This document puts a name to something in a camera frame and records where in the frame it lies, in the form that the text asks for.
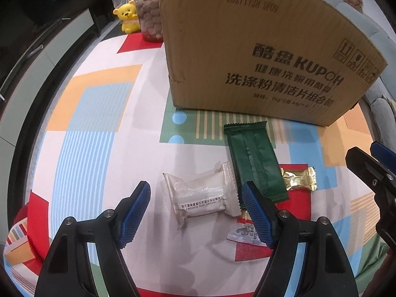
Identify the clear jar of nuts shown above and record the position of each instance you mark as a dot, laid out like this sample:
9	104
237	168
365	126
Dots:
150	12

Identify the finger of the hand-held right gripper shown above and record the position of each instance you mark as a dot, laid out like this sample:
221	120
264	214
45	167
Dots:
382	152
359	162

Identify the brown plush toy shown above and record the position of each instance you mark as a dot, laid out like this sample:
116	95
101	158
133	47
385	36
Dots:
352	1

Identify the colourful patterned tablecloth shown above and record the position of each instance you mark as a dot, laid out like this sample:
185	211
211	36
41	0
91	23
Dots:
102	136

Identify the beige blanket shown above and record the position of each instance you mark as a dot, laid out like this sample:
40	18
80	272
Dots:
390	102

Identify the dark green snack packet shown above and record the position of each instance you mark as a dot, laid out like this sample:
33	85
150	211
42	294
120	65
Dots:
253	161

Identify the red and white snack packet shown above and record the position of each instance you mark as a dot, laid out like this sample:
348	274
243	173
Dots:
244	234

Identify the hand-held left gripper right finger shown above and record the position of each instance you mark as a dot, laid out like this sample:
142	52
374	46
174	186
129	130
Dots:
256	213

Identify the brown cardboard box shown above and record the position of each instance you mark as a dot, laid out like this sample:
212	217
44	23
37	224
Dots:
232	52

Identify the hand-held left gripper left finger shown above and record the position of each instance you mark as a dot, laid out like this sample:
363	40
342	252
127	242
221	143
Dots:
136	213

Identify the yellow bear toy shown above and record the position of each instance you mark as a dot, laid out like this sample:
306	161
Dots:
126	17

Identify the grey television cabinet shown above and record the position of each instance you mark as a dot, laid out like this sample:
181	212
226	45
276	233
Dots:
40	68

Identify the gold foil snack packet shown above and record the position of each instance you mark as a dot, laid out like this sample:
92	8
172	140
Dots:
297	179

